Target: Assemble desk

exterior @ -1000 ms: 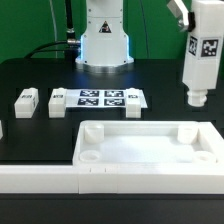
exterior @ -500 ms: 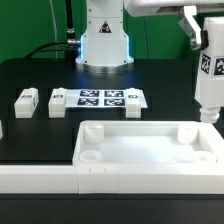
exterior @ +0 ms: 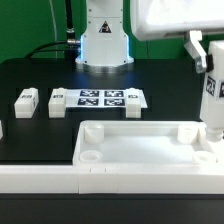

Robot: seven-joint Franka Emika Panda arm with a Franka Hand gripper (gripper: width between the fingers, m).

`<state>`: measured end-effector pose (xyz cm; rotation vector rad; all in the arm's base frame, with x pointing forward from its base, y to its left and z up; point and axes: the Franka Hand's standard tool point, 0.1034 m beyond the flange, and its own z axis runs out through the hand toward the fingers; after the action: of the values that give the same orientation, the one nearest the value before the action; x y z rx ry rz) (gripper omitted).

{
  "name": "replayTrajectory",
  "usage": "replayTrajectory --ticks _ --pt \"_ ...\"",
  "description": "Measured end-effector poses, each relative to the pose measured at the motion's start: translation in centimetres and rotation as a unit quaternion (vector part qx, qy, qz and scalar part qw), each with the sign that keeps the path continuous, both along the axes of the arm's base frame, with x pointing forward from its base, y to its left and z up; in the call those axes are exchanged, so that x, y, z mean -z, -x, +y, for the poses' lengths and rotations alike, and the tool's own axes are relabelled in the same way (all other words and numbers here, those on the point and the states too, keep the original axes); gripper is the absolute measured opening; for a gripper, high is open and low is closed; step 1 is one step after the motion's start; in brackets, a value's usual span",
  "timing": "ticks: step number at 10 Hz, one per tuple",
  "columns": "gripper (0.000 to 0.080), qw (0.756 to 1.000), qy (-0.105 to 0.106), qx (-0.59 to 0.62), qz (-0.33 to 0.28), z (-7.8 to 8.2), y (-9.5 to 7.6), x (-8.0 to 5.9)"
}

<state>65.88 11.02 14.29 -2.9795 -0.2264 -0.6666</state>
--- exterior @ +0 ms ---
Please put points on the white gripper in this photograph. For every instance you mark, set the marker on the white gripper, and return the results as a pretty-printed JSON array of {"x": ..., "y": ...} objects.
[{"x": 160, "y": 19}]

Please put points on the white desk tabletop tray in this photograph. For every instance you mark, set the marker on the white desk tabletop tray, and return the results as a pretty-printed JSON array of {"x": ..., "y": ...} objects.
[{"x": 144, "y": 142}]

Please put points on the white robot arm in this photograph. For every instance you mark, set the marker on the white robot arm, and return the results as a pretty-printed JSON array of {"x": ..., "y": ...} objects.
[{"x": 105, "y": 45}]

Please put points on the white fiducial marker sheet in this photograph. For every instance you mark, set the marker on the white fiducial marker sheet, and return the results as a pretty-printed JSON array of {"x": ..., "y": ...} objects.
[{"x": 102, "y": 98}]

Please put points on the white front fence bar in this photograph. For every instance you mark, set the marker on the white front fence bar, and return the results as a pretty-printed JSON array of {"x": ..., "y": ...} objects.
[{"x": 69, "y": 179}]

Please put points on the white left edge block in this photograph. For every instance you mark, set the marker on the white left edge block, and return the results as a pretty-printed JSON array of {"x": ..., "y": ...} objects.
[{"x": 1, "y": 129}]

